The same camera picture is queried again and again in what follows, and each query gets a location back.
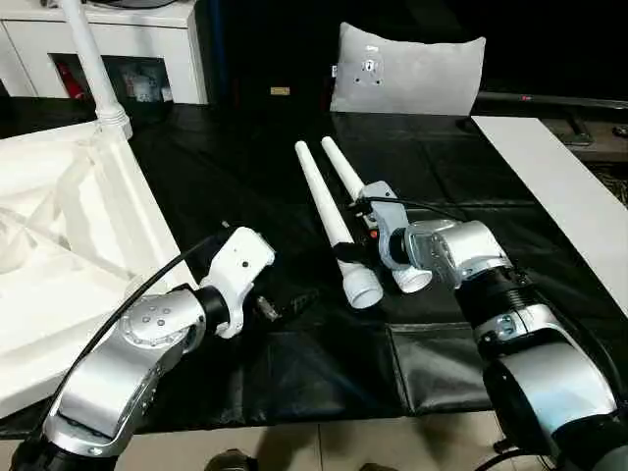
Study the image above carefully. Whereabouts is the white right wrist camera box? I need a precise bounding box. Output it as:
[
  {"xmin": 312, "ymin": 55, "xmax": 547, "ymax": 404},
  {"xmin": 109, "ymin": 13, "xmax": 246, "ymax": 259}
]
[{"xmin": 357, "ymin": 181, "xmax": 410, "ymax": 260}]

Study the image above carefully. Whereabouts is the black cabinet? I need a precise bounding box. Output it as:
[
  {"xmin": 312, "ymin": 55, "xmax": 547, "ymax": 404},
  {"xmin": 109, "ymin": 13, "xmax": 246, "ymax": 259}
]
[{"xmin": 201, "ymin": 0, "xmax": 344, "ymax": 109}]

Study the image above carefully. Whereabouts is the black work mat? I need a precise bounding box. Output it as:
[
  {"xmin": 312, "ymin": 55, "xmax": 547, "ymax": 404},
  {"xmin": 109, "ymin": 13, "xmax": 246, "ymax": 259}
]
[{"xmin": 0, "ymin": 96, "xmax": 628, "ymax": 440}]

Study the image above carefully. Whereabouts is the black low shelf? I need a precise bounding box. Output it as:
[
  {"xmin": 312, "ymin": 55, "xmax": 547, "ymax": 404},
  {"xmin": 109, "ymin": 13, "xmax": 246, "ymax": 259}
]
[{"xmin": 474, "ymin": 90, "xmax": 628, "ymax": 165}]

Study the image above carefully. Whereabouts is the white flat board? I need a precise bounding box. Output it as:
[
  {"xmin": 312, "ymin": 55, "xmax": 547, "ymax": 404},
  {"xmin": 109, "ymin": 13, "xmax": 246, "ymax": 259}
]
[{"xmin": 470, "ymin": 115, "xmax": 628, "ymax": 322}]

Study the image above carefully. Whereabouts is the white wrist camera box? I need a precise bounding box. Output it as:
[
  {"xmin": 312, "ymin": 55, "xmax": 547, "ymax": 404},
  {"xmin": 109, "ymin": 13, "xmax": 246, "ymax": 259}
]
[
  {"xmin": 199, "ymin": 225, "xmax": 279, "ymax": 341},
  {"xmin": 357, "ymin": 181, "xmax": 410, "ymax": 260}
]

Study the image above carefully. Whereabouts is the white plastic table top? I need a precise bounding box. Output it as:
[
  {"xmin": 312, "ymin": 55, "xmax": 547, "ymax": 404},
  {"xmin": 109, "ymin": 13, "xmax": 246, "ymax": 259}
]
[{"xmin": 0, "ymin": 118, "xmax": 199, "ymax": 420}]

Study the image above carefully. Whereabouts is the white glass-door cabinet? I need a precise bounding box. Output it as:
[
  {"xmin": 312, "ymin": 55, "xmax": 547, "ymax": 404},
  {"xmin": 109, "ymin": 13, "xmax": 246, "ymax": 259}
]
[{"xmin": 0, "ymin": 0, "xmax": 209, "ymax": 108}]

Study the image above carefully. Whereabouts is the light grey cushion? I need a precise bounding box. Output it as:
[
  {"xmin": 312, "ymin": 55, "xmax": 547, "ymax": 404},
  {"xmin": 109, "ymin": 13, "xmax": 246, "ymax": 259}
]
[{"xmin": 330, "ymin": 21, "xmax": 489, "ymax": 118}]

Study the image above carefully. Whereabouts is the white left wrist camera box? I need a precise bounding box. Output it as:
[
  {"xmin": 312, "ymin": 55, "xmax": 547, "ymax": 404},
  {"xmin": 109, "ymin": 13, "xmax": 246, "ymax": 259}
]
[{"xmin": 199, "ymin": 225, "xmax": 279, "ymax": 341}]

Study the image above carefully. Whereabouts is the white plastic table leg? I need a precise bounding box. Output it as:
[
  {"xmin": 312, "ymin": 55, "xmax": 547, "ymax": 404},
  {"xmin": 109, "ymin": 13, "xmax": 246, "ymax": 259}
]
[
  {"xmin": 293, "ymin": 139, "xmax": 387, "ymax": 312},
  {"xmin": 320, "ymin": 134, "xmax": 436, "ymax": 295},
  {"xmin": 57, "ymin": 0, "xmax": 134, "ymax": 141}
]

